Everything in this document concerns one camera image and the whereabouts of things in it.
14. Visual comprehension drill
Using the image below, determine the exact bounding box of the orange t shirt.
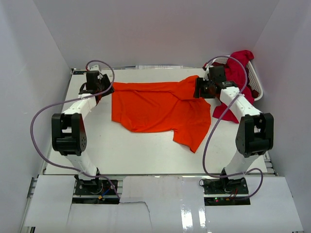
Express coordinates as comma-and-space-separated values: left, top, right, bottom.
111, 75, 211, 152

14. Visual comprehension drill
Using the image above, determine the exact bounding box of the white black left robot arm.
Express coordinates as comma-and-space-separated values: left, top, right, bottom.
52, 70, 114, 194

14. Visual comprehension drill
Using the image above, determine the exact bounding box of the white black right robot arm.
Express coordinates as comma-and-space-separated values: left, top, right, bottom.
194, 65, 274, 196

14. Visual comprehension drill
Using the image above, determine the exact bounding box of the pink magenta t shirt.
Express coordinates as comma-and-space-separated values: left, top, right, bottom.
212, 50, 254, 123

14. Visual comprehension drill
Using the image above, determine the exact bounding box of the maroon t shirt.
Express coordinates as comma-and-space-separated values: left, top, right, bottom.
245, 67, 259, 99

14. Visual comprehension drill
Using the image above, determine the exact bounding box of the white perforated laundry basket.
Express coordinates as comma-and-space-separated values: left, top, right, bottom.
211, 55, 263, 101

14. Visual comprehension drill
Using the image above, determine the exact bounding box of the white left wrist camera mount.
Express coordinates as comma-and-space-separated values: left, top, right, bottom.
86, 64, 103, 80

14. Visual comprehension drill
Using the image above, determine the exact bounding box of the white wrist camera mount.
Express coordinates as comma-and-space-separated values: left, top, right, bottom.
203, 63, 212, 81
86, 64, 103, 80

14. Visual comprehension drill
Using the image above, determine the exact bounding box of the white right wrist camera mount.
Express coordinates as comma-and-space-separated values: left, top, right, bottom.
203, 63, 212, 81

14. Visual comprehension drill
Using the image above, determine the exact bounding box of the printed paper sheet at wall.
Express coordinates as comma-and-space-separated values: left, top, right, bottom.
135, 65, 183, 70

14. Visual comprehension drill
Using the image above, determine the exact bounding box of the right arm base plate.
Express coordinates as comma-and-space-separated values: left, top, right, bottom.
199, 178, 251, 206

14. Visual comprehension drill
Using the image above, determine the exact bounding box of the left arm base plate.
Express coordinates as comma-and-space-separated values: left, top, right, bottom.
72, 180, 120, 204

